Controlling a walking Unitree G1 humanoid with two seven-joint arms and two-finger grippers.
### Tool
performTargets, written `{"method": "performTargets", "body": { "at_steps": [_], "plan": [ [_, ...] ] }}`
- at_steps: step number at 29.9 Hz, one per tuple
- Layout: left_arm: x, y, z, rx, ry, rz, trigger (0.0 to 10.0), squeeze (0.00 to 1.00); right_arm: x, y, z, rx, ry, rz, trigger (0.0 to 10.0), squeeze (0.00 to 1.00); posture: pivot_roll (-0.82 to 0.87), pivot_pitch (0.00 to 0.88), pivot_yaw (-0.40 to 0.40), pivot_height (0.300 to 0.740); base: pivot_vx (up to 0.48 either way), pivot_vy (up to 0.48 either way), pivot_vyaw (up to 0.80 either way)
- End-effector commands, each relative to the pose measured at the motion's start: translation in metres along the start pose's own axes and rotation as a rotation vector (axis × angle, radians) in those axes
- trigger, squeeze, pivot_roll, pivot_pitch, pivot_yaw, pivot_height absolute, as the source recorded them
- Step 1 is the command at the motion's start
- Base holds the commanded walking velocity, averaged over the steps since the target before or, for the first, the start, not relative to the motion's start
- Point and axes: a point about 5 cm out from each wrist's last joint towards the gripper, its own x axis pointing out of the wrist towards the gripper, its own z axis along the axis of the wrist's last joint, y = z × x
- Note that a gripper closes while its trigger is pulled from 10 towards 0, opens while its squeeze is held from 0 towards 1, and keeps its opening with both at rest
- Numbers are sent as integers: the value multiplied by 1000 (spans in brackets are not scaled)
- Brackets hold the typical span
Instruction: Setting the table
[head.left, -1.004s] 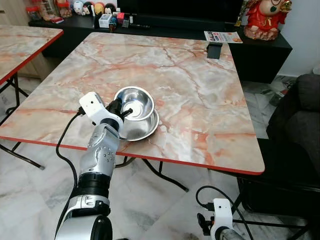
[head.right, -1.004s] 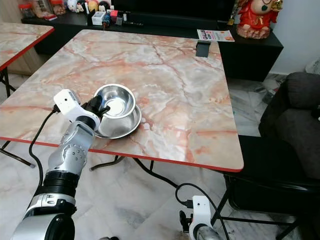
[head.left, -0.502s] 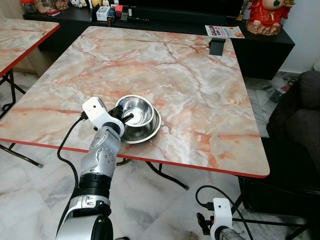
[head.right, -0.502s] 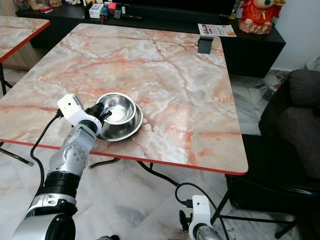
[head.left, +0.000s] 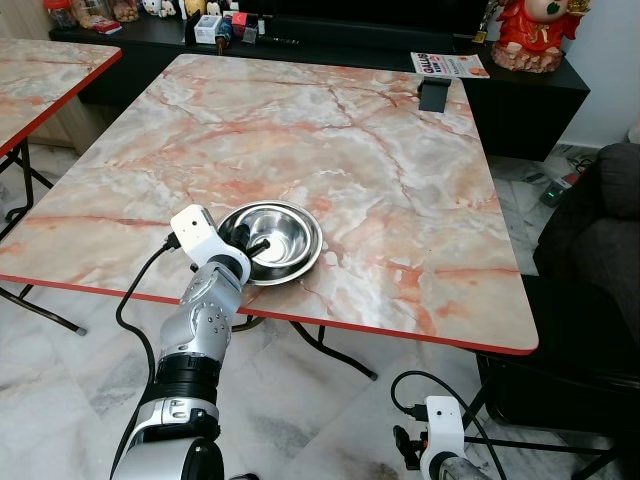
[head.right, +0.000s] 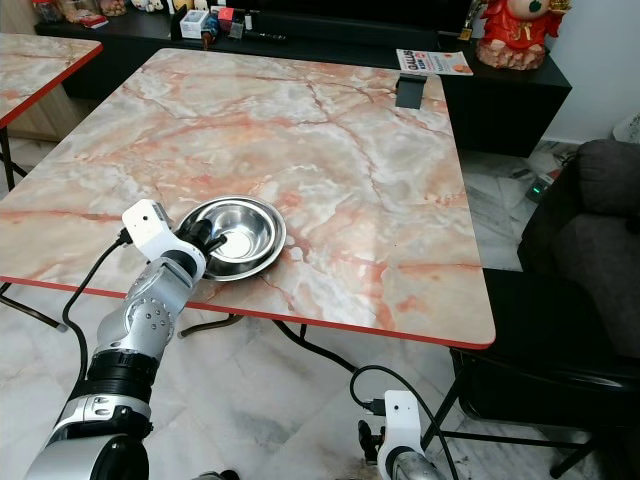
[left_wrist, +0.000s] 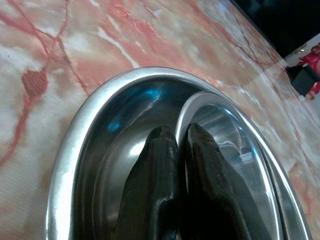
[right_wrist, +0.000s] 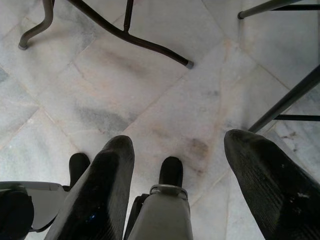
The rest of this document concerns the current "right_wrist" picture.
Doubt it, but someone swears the black metal furniture frame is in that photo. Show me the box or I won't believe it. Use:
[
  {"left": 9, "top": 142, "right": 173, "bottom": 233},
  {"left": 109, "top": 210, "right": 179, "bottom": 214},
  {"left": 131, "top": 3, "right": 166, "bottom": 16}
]
[{"left": 237, "top": 0, "right": 320, "bottom": 134}]

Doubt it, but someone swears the black robot left foot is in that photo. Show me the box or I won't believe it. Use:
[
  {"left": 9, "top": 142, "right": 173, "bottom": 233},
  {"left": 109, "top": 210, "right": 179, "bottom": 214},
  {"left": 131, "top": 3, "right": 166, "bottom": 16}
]
[{"left": 68, "top": 152, "right": 91, "bottom": 190}]

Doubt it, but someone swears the brown metal chair leg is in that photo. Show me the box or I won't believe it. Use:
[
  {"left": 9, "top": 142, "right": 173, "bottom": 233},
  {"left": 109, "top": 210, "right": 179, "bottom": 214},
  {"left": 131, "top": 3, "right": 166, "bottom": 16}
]
[{"left": 18, "top": 0, "right": 55, "bottom": 51}]

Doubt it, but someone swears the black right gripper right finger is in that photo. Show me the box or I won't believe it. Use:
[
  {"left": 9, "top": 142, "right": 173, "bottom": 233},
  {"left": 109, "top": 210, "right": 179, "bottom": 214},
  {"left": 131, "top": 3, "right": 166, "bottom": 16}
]
[{"left": 223, "top": 129, "right": 320, "bottom": 240}]

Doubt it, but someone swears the black robot foot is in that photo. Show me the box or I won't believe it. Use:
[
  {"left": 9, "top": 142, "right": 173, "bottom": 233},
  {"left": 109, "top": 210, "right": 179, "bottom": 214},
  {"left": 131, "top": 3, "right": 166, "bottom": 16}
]
[
  {"left": 159, "top": 156, "right": 185, "bottom": 188},
  {"left": 68, "top": 152, "right": 91, "bottom": 190}
]

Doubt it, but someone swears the grey robot right leg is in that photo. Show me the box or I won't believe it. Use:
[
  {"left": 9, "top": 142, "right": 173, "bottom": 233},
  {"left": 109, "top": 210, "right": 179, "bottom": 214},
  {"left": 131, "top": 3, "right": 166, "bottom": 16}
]
[{"left": 123, "top": 184, "right": 195, "bottom": 240}]

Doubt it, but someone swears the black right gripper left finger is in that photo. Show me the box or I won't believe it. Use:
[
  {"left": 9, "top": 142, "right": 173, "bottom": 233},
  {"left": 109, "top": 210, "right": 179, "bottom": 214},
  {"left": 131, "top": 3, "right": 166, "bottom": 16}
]
[{"left": 43, "top": 135, "right": 136, "bottom": 240}]

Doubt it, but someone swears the black robot right foot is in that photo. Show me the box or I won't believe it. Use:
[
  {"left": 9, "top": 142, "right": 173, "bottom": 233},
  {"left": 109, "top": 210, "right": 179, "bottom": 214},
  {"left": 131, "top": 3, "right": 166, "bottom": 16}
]
[{"left": 159, "top": 156, "right": 185, "bottom": 188}]

